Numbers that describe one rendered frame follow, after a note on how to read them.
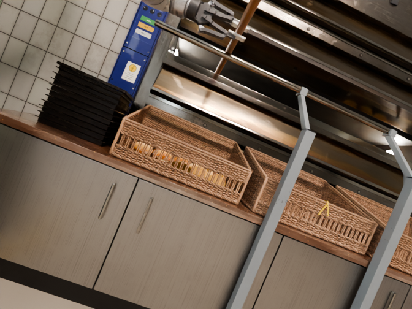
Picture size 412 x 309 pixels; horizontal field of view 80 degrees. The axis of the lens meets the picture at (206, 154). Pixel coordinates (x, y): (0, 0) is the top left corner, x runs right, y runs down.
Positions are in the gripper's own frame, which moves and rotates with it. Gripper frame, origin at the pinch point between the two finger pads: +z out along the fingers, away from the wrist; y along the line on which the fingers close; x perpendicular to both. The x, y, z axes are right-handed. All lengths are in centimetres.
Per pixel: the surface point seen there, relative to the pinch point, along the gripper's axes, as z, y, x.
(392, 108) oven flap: 102, -20, -42
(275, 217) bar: 39, 58, 7
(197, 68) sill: -12, 4, -53
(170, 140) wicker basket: -7.7, 47.6, -3.1
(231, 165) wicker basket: 19, 48, -4
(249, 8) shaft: -0.2, 1.5, 18.7
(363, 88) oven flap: 78, -21, -38
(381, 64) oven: 92, -47, -52
